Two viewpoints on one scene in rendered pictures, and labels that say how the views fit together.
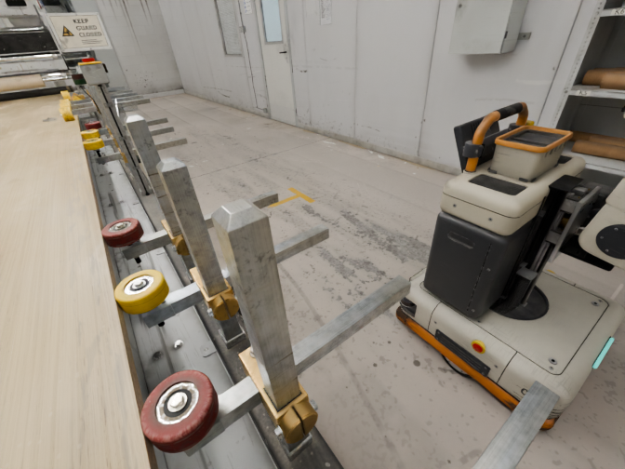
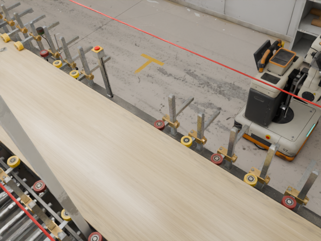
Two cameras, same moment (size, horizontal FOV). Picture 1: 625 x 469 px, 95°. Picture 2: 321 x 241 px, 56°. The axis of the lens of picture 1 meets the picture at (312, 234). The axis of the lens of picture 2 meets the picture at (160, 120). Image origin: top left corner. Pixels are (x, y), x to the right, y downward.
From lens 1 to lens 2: 175 cm
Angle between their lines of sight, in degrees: 17
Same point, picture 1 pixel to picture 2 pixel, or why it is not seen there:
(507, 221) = (274, 93)
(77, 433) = (203, 166)
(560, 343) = (296, 130)
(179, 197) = (202, 120)
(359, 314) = (239, 136)
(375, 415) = not seen: hidden behind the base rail
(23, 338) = (172, 156)
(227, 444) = not seen: hidden behind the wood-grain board
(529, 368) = (285, 141)
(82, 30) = not seen: outside the picture
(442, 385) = (255, 155)
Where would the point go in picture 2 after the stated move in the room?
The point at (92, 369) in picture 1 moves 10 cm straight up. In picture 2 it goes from (195, 158) to (195, 149)
